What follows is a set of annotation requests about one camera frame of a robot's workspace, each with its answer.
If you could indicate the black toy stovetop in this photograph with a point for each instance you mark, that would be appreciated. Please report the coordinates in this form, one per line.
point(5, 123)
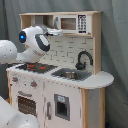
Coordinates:
point(36, 67)

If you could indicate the white cabinet door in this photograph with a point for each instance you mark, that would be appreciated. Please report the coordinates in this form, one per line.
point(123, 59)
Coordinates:
point(63, 105)

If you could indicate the grey toy sink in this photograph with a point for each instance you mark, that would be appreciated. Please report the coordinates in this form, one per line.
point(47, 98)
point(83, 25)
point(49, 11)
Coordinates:
point(72, 74)

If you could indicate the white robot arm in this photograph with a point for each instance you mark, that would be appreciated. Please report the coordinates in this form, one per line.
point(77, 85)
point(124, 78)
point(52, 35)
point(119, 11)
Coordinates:
point(35, 37)

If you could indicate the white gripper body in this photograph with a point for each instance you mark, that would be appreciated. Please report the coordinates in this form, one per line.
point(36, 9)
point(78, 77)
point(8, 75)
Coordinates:
point(52, 32)

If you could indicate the toy oven door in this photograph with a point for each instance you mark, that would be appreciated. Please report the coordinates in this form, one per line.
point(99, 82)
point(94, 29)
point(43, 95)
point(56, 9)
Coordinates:
point(29, 102)

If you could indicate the black toy faucet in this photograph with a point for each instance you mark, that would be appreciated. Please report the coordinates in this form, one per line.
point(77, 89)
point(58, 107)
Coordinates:
point(85, 61)

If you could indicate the stove knob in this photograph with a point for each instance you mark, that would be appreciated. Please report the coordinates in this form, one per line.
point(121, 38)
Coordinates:
point(33, 84)
point(15, 79)

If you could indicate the grey range hood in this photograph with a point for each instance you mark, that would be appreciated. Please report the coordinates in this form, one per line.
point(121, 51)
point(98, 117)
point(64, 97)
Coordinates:
point(44, 20)

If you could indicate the white toy microwave door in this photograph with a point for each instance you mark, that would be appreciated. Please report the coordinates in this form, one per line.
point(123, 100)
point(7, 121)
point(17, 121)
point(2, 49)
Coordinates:
point(71, 23)

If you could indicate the wooden toy kitchen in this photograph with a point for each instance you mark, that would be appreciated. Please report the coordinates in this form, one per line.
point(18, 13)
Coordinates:
point(63, 53)

